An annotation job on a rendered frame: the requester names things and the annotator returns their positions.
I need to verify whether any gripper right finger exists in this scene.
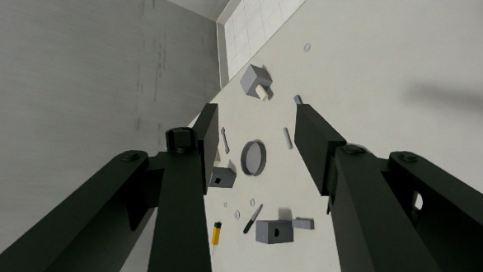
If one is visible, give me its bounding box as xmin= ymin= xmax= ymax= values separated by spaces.
xmin=294 ymin=104 xmax=483 ymax=272

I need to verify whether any beige shallow open tray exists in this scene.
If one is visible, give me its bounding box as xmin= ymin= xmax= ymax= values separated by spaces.
xmin=213 ymin=150 xmax=221 ymax=166

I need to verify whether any yellow pin with black cap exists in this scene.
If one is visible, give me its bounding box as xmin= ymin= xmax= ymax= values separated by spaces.
xmin=211 ymin=222 xmax=222 ymax=249

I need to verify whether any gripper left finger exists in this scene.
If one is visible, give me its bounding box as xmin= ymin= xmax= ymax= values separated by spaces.
xmin=0 ymin=103 xmax=219 ymax=272

